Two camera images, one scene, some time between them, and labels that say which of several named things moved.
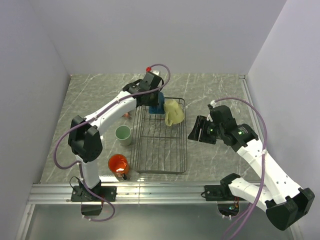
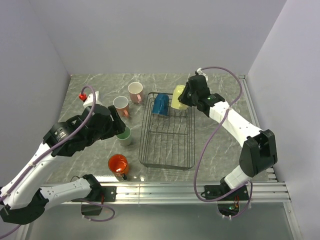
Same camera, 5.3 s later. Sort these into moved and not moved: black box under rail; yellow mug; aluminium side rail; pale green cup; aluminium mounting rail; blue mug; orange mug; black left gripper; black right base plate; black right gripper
Moved: black right gripper; blue mug; black left gripper; yellow mug
Not moved: black box under rail; aluminium side rail; black right base plate; pale green cup; orange mug; aluminium mounting rail
